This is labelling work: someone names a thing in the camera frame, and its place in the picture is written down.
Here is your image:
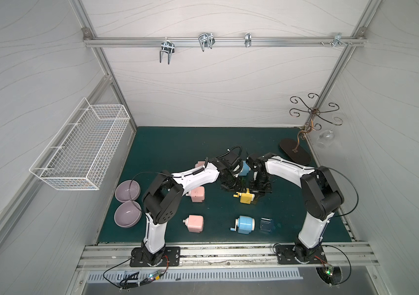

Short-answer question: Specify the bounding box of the metal hook right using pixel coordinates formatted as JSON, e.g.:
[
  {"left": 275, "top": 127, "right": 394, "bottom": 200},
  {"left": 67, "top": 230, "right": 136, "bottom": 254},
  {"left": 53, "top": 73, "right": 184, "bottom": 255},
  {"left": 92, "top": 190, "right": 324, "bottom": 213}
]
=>
[{"left": 320, "top": 33, "right": 353, "bottom": 48}]

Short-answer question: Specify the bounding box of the white wire basket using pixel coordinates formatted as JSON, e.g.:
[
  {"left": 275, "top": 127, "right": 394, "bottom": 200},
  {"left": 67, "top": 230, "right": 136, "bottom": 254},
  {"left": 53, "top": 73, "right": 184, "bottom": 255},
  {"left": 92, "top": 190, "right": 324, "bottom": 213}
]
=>
[{"left": 29, "top": 98, "right": 130, "bottom": 191}]

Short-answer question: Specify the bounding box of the pink sharpener row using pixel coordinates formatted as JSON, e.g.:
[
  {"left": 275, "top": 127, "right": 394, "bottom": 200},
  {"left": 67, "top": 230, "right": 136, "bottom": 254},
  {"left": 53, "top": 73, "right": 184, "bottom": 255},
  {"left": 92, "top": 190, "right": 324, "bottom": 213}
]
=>
[
  {"left": 182, "top": 215, "right": 204, "bottom": 233},
  {"left": 195, "top": 161, "right": 207, "bottom": 168},
  {"left": 186, "top": 186, "right": 205, "bottom": 203}
]

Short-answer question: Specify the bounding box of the metal hook middle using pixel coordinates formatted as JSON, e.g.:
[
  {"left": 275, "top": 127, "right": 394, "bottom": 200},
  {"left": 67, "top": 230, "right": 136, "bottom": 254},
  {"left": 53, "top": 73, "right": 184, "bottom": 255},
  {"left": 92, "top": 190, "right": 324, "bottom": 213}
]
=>
[{"left": 198, "top": 33, "right": 215, "bottom": 52}]

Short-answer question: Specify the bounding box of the blue sharpener back row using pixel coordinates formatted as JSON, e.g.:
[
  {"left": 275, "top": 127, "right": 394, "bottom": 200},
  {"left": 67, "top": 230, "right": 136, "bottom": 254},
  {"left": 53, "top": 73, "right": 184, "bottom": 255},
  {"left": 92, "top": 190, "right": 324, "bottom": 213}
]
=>
[{"left": 239, "top": 161, "right": 251, "bottom": 177}]

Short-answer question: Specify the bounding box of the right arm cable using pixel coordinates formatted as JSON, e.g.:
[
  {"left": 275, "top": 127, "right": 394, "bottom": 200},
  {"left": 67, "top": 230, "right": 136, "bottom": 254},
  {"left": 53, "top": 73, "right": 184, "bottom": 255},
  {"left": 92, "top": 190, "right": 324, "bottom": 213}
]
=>
[{"left": 314, "top": 241, "right": 352, "bottom": 286}]

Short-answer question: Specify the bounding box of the purple bowl front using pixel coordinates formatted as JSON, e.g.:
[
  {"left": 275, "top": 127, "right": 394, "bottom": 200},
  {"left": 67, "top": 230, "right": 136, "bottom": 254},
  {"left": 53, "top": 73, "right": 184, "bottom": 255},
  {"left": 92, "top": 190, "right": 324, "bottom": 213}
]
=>
[{"left": 114, "top": 201, "right": 142, "bottom": 228}]

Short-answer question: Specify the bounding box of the blue tray front row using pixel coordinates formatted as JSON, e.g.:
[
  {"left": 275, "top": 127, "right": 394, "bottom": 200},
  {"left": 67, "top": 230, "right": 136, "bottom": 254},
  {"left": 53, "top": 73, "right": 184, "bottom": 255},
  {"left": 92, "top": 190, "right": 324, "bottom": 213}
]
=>
[{"left": 260, "top": 218, "right": 275, "bottom": 233}]

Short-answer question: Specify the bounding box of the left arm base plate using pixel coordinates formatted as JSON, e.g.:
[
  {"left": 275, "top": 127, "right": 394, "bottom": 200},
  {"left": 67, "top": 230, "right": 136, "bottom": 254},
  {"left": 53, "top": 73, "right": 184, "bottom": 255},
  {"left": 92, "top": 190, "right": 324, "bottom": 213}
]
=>
[{"left": 129, "top": 247, "right": 181, "bottom": 267}]

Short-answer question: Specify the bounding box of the blue sharpener row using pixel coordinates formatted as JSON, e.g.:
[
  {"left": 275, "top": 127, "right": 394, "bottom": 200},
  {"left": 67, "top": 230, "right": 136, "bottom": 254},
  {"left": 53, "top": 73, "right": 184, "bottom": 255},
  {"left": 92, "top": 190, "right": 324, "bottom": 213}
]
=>
[
  {"left": 239, "top": 161, "right": 251, "bottom": 177},
  {"left": 230, "top": 216, "right": 256, "bottom": 234}
]

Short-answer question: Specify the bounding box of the clear glass cup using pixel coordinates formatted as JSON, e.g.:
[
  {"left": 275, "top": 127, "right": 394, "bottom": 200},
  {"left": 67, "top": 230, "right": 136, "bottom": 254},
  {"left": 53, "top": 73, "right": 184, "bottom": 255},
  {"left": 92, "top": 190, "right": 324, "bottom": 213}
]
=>
[{"left": 316, "top": 130, "right": 335, "bottom": 148}]

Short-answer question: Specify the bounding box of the white slotted cable duct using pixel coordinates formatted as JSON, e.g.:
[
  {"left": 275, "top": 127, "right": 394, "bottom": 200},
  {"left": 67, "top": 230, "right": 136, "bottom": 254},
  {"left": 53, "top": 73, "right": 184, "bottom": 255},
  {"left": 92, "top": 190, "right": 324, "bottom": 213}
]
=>
[{"left": 87, "top": 267, "right": 303, "bottom": 284}]

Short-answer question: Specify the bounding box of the purple bowl rear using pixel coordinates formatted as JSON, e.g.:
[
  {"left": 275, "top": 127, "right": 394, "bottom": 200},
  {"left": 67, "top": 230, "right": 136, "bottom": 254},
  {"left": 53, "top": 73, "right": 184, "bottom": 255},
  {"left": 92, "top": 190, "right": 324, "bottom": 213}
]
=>
[{"left": 114, "top": 180, "right": 141, "bottom": 203}]

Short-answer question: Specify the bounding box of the blue sharpener front row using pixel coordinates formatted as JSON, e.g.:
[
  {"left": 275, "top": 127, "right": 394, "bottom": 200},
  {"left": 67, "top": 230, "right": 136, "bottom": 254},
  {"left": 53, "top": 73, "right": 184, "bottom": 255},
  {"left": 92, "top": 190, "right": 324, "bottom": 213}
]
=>
[{"left": 230, "top": 216, "right": 256, "bottom": 234}]

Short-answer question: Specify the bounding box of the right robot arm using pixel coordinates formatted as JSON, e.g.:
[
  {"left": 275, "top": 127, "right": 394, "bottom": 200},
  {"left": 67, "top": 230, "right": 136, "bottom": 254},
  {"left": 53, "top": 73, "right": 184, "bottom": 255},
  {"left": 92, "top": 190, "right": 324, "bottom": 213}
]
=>
[{"left": 246, "top": 153, "right": 344, "bottom": 264}]

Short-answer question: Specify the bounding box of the pink sharpener back row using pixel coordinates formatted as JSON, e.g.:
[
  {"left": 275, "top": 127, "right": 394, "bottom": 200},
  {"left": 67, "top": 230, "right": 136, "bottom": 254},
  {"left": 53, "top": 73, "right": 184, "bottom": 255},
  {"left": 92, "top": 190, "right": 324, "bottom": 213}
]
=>
[{"left": 195, "top": 161, "right": 207, "bottom": 168}]

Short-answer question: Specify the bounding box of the black metal hook stand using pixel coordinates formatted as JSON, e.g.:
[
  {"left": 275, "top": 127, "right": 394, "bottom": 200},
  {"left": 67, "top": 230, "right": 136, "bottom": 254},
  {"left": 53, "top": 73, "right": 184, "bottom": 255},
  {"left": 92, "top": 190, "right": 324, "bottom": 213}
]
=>
[{"left": 279, "top": 96, "right": 343, "bottom": 166}]

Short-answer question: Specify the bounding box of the aluminium top rail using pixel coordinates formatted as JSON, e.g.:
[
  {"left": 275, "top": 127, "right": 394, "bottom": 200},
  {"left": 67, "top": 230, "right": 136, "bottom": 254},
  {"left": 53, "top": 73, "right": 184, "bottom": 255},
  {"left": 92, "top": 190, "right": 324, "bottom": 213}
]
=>
[{"left": 82, "top": 28, "right": 367, "bottom": 49}]

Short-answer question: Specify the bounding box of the metal hook small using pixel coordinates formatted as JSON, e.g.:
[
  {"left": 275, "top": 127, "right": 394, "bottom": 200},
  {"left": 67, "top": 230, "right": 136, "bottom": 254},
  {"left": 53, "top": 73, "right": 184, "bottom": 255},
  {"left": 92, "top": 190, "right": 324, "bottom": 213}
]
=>
[{"left": 245, "top": 33, "right": 252, "bottom": 48}]

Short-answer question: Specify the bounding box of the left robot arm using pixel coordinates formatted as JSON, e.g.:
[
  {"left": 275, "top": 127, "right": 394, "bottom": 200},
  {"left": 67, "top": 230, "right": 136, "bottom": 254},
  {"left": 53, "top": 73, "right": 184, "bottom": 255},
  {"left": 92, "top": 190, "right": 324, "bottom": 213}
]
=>
[{"left": 141, "top": 149, "right": 243, "bottom": 266}]

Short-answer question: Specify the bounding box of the yellow sharpener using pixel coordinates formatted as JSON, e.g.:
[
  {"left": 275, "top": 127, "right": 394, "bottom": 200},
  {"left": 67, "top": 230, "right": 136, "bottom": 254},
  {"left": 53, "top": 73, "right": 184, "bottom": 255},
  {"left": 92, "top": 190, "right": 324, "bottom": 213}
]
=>
[{"left": 233, "top": 188, "right": 256, "bottom": 204}]

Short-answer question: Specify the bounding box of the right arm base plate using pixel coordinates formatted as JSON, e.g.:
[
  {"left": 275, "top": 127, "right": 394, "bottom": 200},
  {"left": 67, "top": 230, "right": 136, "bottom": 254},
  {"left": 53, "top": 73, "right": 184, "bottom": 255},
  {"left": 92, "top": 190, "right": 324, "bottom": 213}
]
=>
[{"left": 272, "top": 243, "right": 327, "bottom": 265}]

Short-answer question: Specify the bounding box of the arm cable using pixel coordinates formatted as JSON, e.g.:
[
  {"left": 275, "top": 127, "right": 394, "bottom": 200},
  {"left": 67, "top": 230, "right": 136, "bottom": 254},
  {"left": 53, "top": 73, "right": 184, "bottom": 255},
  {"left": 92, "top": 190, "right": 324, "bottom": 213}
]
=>
[
  {"left": 102, "top": 254, "right": 170, "bottom": 290},
  {"left": 314, "top": 241, "right": 352, "bottom": 286}
]

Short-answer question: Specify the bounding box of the metal hook left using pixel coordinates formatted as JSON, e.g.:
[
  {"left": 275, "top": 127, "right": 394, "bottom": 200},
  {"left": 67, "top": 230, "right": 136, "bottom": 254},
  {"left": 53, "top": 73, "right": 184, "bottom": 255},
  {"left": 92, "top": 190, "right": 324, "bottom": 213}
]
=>
[{"left": 159, "top": 40, "right": 175, "bottom": 65}]

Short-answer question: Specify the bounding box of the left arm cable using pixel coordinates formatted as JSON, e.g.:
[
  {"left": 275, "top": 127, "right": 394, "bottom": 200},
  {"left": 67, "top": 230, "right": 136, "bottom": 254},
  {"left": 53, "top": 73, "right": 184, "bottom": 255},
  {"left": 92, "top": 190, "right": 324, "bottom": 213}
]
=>
[{"left": 102, "top": 254, "right": 170, "bottom": 290}]

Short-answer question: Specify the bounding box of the pink sharpener front row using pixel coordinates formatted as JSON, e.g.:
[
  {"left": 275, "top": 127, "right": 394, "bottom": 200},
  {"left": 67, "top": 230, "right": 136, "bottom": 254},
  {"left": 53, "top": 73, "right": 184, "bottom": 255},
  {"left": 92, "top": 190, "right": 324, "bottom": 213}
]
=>
[{"left": 182, "top": 215, "right": 204, "bottom": 233}]

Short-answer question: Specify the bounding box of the purple bowl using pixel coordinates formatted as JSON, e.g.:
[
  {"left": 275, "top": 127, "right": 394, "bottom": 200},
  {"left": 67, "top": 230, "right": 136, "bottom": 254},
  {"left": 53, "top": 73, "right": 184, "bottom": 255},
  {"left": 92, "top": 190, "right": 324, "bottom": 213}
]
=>
[
  {"left": 114, "top": 201, "right": 142, "bottom": 228},
  {"left": 114, "top": 180, "right": 141, "bottom": 203}
]

